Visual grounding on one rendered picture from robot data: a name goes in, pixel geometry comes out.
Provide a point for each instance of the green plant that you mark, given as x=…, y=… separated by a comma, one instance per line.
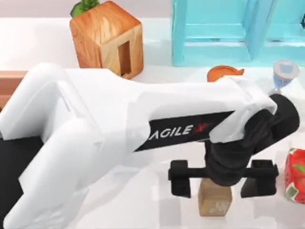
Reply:
x=84, y=7

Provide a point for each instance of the wooden plant pot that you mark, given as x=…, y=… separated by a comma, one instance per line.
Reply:
x=104, y=40

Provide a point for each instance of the brown cardboard box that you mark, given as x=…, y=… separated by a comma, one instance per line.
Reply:
x=215, y=200

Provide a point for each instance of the red strawberry carton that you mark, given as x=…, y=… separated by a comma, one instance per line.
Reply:
x=296, y=176

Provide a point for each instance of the wooden board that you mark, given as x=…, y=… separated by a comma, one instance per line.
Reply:
x=12, y=88

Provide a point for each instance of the orange cup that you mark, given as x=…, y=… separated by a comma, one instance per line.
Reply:
x=220, y=72

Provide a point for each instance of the hourglass with blue sand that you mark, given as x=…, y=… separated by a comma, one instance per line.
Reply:
x=283, y=74

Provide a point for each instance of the light blue rack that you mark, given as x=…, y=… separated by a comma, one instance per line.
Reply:
x=214, y=28

